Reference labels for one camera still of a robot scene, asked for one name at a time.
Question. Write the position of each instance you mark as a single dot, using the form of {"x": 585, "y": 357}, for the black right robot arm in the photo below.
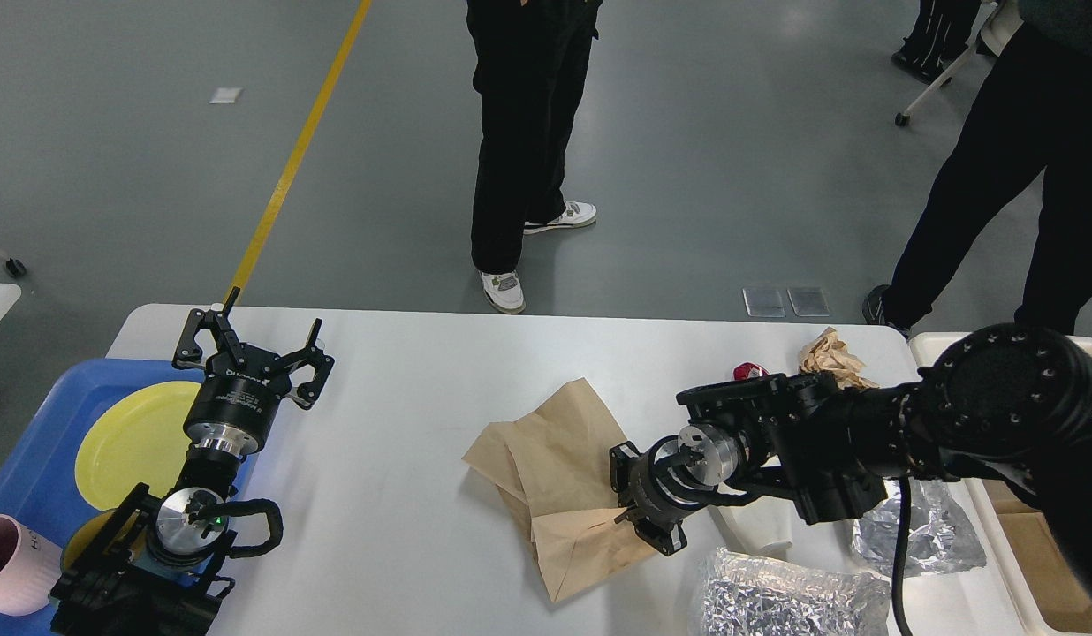
{"x": 803, "y": 439}

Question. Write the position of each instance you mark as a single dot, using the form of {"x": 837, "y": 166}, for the floor outlet cover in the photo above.
{"x": 764, "y": 302}
{"x": 808, "y": 302}

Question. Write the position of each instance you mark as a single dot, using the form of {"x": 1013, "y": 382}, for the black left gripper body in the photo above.
{"x": 237, "y": 402}

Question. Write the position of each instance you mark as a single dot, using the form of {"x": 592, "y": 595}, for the floor outlet cover left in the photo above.
{"x": 764, "y": 302}

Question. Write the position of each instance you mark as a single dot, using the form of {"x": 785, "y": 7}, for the chair caster at left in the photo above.
{"x": 14, "y": 267}

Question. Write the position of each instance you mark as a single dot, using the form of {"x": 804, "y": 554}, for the floor outlet cover right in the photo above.
{"x": 808, "y": 302}

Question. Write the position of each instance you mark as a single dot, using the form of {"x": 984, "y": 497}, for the person in white sneakers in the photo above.
{"x": 532, "y": 60}

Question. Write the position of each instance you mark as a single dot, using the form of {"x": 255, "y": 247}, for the blue plastic tray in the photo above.
{"x": 38, "y": 480}

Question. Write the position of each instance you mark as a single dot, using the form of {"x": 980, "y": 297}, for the white paper cup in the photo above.
{"x": 760, "y": 529}

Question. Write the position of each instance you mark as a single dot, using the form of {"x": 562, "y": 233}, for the teal mug yellow inside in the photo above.
{"x": 81, "y": 539}

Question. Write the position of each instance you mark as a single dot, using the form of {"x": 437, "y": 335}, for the yellow plastic plate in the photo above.
{"x": 140, "y": 439}

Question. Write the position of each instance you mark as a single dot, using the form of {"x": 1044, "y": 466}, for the pink ribbed mug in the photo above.
{"x": 30, "y": 565}

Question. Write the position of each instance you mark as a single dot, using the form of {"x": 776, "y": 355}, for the crumpled brown paper ball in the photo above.
{"x": 829, "y": 353}

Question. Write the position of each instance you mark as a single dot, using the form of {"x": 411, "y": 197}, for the white office chair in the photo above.
{"x": 996, "y": 23}

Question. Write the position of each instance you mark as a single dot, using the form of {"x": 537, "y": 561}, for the brown paper bag in bin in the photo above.
{"x": 1050, "y": 599}

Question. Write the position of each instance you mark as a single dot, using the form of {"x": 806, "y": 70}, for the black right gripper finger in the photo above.
{"x": 625, "y": 463}
{"x": 666, "y": 536}

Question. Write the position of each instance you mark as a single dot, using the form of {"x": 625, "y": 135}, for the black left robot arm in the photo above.
{"x": 153, "y": 567}

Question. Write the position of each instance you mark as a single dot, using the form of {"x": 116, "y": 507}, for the crushed red soda can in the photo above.
{"x": 748, "y": 371}

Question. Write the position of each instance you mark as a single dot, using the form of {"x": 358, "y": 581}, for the person in grey sneakers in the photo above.
{"x": 1031, "y": 118}

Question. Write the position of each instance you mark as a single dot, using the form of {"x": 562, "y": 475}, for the foil sheet front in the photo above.
{"x": 737, "y": 594}

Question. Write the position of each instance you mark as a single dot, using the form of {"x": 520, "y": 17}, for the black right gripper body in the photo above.
{"x": 662, "y": 487}

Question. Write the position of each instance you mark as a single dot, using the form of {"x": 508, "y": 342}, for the beige plastic bin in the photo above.
{"x": 997, "y": 548}

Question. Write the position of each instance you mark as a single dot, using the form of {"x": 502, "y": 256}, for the seated person in black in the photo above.
{"x": 939, "y": 35}

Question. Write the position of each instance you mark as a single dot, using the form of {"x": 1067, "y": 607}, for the brown paper bag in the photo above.
{"x": 1050, "y": 599}
{"x": 552, "y": 471}

